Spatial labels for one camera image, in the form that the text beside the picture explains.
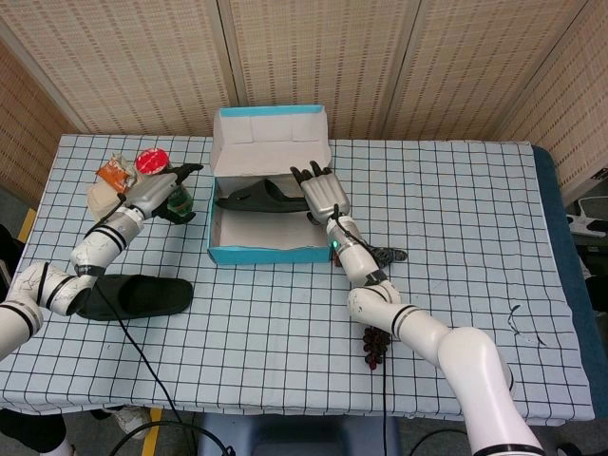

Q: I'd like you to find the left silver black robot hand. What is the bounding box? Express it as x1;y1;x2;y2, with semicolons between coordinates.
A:
125;162;205;224

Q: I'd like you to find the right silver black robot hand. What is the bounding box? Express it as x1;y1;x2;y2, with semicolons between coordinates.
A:
290;160;352;224

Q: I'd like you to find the black rubber slipper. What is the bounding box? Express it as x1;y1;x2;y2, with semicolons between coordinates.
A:
75;274;195;320
216;179;311;214

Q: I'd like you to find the teal cardboard shoe box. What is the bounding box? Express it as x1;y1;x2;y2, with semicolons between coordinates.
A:
207;104;333;266

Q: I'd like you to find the green chips can red lid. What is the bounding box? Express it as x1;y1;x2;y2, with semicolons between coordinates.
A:
135;147;194;216

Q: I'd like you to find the orange snack packet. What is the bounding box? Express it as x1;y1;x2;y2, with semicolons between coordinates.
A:
95;152;139;194

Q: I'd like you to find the grey striped knit glove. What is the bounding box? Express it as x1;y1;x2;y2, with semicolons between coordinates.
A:
332;244;409;270

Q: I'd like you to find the bamboo folding screen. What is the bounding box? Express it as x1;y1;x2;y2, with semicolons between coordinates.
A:
0;0;608;200

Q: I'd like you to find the black bulky object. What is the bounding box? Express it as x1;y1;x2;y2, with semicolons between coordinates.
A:
0;222;25;291

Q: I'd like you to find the blue checkered tablecloth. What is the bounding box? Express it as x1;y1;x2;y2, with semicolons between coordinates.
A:
0;134;596;422

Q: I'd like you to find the dark red grape bunch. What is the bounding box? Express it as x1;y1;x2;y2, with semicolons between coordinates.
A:
362;325;393;371

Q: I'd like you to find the white sneaker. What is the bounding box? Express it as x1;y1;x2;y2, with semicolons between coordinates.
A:
50;435;77;456
111;407;152;441

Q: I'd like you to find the blue padded chair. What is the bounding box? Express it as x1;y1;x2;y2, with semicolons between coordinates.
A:
197;413;403;456

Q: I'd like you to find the black trouser leg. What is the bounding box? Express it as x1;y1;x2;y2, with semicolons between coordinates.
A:
0;408;66;456

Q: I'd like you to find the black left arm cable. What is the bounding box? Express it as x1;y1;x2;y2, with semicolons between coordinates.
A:
102;279;238;456

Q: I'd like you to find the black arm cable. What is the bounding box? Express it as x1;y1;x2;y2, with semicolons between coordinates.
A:
102;279;238;456
381;365;390;456

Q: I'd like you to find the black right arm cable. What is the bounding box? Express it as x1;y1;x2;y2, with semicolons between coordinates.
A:
381;365;390;456

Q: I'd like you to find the black floor cable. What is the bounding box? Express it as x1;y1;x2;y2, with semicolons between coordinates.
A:
410;428;471;456

